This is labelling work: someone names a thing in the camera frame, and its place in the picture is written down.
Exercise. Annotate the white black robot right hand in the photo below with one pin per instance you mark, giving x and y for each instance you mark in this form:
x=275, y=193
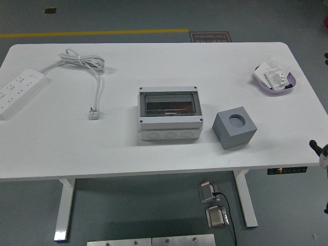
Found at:
x=326, y=58

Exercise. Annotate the transparent hinged box lid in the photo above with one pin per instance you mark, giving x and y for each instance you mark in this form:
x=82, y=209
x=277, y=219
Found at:
x=169, y=103

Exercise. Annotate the grey plastic junction box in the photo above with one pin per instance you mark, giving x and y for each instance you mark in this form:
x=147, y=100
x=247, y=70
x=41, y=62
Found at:
x=169, y=124

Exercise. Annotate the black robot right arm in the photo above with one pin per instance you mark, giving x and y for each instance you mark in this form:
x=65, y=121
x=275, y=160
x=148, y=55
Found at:
x=323, y=155

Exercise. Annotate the plain white card box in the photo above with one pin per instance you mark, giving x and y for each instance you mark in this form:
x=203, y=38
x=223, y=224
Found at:
x=261, y=73

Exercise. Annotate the red object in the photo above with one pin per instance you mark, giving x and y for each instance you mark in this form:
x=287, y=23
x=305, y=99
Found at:
x=326, y=23

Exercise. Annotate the purple plastic tray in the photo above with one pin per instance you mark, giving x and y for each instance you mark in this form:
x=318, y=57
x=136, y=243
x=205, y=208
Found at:
x=292, y=78

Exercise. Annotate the clear plastic packet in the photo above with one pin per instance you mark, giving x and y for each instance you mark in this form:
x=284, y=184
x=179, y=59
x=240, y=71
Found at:
x=280, y=61

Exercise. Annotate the small black part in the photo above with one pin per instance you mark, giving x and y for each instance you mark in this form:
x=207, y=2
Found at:
x=289, y=86

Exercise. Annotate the white printed socket panel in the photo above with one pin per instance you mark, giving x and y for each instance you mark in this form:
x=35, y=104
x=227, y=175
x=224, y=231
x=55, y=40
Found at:
x=276, y=78

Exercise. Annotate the brown floor sign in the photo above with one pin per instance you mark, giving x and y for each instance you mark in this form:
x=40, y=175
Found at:
x=210, y=37

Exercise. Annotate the black table control panel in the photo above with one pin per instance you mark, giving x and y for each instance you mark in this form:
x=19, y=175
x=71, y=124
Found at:
x=287, y=170

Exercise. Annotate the grey cube holder block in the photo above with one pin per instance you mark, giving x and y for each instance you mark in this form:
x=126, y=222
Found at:
x=230, y=138

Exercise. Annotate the white table leg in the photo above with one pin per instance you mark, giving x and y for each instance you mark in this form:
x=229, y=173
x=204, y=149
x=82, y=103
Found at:
x=247, y=202
x=64, y=207

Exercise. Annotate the silver foot pedal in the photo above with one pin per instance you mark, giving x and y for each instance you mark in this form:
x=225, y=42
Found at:
x=206, y=193
x=216, y=217

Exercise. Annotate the yellow floor tape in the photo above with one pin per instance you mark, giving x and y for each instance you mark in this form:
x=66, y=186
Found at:
x=102, y=32

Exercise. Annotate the grey metal plate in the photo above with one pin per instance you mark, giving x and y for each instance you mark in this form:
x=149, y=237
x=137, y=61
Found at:
x=183, y=241
x=118, y=242

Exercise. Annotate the small brass floor plate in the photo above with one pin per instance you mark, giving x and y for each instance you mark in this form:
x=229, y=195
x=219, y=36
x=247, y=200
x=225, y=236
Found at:
x=50, y=10

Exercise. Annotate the white power strip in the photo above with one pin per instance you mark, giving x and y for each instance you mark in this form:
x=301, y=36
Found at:
x=18, y=92

